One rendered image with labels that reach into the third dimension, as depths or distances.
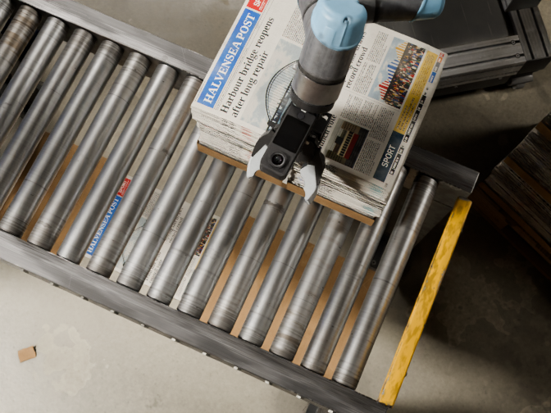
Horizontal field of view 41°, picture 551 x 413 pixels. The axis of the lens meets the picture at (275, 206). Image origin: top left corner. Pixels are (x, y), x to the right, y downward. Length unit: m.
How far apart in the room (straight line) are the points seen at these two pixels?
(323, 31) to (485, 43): 1.34
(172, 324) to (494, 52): 1.35
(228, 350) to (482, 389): 1.08
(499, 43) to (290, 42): 1.13
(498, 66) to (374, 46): 1.01
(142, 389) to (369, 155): 1.21
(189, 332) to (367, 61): 0.60
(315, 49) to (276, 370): 0.63
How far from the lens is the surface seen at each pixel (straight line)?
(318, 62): 1.08
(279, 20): 1.37
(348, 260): 1.47
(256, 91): 1.30
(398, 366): 1.43
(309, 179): 1.22
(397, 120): 1.30
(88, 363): 2.27
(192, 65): 1.58
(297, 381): 1.42
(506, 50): 2.37
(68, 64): 1.63
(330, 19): 1.05
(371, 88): 1.32
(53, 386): 2.29
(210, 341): 1.43
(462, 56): 2.32
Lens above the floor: 2.22
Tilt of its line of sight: 75 degrees down
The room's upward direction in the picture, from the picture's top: 7 degrees clockwise
